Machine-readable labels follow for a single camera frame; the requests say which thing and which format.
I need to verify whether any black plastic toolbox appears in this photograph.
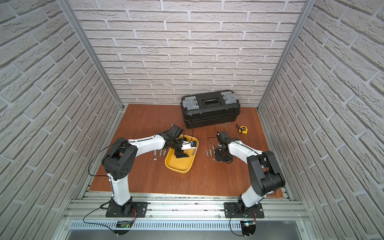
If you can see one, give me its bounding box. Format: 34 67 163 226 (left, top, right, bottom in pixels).
181 90 241 129

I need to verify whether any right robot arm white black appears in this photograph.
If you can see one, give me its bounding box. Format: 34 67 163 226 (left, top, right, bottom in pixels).
215 132 286 218

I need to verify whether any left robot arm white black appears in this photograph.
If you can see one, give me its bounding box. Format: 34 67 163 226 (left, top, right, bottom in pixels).
102 125 198 218

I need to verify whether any left green circuit board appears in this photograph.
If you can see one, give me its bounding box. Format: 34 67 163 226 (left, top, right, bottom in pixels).
116 221 134 229

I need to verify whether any aluminium rail frame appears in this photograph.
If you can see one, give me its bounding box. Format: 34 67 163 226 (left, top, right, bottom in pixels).
53 192 315 240

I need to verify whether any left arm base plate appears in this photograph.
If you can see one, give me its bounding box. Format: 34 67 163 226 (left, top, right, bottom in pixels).
106 201 148 218

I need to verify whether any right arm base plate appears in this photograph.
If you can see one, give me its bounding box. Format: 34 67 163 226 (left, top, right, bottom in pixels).
224 202 265 219

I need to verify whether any yellow plastic tray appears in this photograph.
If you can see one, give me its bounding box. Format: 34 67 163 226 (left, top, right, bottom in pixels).
165 136 199 174

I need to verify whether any right green circuit board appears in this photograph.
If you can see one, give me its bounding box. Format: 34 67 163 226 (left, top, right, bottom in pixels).
240 221 257 237

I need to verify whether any yellow tape measure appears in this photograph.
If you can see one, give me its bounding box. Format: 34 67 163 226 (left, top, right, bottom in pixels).
236 125 248 135

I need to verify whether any green circuit board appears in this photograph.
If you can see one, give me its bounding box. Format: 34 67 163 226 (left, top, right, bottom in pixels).
240 221 257 237
116 221 134 229

